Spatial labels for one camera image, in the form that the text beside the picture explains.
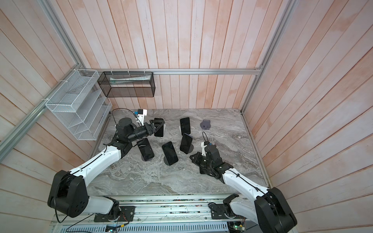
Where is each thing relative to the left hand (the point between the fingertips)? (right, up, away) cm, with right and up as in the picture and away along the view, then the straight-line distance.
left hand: (163, 126), depth 76 cm
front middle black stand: (0, -21, +10) cm, 24 cm away
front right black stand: (+16, -15, +17) cm, 28 cm away
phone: (+12, 0, +24) cm, 27 cm away
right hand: (+14, -18, +8) cm, 24 cm away
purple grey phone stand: (+28, +1, +32) cm, 42 cm away
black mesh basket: (-30, +31, +28) cm, 52 cm away
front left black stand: (-14, -21, +13) cm, 28 cm away
